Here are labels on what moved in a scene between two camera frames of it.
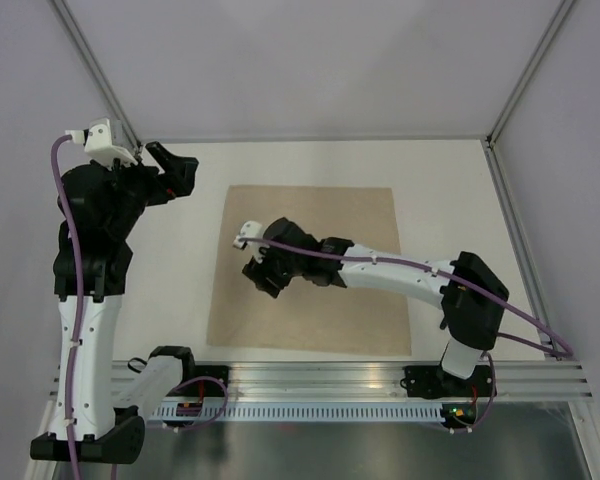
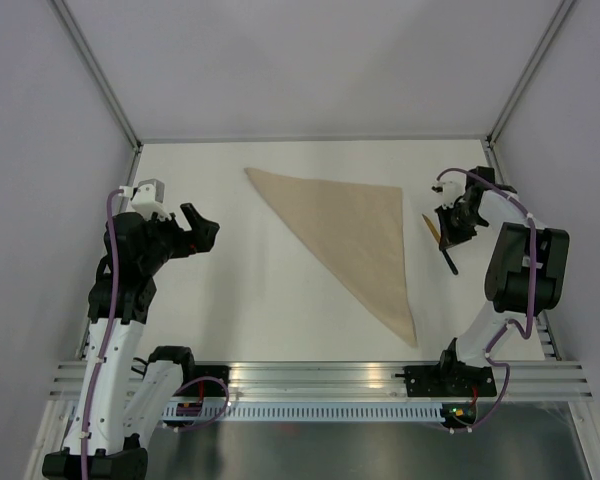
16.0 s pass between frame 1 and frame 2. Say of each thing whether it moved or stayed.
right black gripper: moved
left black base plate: stayed
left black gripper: moved
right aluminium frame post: stayed
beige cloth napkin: moved
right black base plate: stayed
